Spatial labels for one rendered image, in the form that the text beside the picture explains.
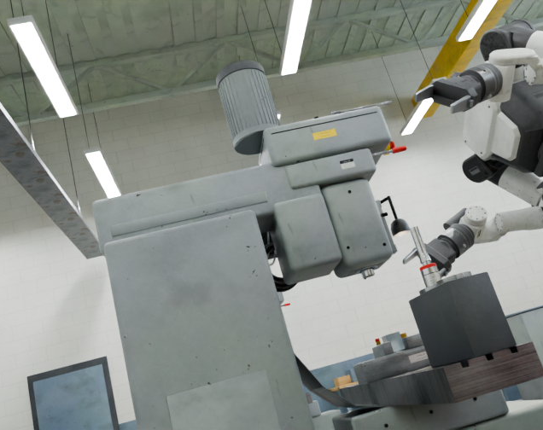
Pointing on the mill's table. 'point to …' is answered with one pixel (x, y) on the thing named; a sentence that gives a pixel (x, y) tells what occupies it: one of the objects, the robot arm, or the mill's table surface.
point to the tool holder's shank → (420, 246)
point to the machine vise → (390, 363)
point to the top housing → (325, 137)
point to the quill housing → (356, 226)
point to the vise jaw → (411, 341)
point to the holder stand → (461, 319)
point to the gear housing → (331, 170)
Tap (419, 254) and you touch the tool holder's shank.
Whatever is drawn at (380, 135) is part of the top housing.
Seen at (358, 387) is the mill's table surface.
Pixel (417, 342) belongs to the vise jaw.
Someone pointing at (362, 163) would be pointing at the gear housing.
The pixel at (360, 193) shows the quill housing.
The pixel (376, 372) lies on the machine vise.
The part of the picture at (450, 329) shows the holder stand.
